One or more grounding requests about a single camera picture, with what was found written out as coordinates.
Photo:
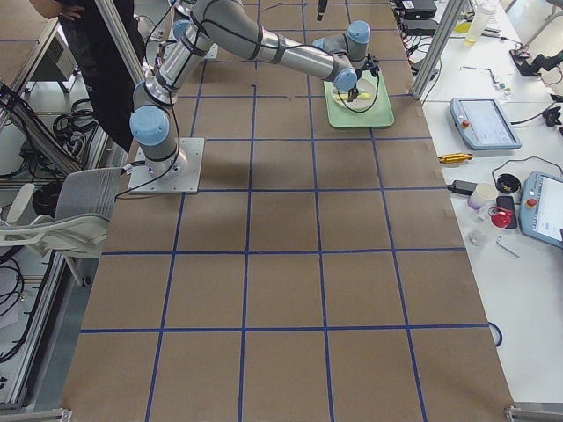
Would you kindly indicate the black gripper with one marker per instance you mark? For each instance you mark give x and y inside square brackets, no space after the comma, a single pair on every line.
[354,86]

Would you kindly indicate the white round plate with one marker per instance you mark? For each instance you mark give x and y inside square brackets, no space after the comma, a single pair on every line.
[369,85]

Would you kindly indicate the yellow plastic fork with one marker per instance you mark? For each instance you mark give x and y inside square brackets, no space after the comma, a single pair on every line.
[340,95]

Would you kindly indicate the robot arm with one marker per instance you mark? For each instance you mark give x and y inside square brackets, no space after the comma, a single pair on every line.
[340,59]

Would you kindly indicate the black device box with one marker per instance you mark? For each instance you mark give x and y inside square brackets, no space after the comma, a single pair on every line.
[416,17]

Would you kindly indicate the light green tray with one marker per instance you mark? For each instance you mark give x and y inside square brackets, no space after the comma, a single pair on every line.
[379,115]

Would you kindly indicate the translucent plastic bottle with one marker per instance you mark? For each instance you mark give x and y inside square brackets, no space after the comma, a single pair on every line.
[483,12]

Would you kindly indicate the gold metal cylinder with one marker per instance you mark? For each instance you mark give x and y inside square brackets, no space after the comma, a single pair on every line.
[455,158]

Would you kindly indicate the upper teach pendant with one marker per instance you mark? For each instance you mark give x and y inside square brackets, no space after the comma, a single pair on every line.
[482,124]

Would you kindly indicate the teach pendant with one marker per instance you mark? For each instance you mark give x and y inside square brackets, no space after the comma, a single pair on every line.
[540,212]
[482,124]

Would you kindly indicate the person in black clothes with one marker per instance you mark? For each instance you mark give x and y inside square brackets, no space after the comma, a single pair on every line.
[106,77]

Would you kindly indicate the black power adapter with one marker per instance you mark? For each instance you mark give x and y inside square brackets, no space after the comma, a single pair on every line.
[462,187]

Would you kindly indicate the white lavender cup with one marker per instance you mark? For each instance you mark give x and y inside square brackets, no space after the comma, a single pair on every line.
[482,195]

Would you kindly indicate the black round dish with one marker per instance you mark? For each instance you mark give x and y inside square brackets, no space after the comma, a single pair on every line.
[507,183]

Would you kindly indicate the black smartphone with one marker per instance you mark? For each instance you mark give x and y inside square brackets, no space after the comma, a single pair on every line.
[507,202]

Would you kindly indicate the red round object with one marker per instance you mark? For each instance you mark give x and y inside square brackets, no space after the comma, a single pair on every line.
[500,217]

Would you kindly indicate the silver allen key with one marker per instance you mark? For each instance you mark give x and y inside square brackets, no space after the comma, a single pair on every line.
[500,243]

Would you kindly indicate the lower teach pendant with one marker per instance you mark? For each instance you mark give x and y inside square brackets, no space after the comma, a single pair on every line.
[540,212]

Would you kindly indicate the grey office chair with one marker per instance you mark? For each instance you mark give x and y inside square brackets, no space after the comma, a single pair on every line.
[79,227]

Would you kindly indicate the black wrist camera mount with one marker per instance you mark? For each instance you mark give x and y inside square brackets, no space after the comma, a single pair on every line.
[373,63]

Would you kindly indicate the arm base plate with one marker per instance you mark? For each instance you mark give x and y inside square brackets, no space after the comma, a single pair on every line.
[179,174]
[212,53]

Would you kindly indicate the aluminium frame post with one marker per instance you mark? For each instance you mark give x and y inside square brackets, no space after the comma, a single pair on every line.
[446,24]

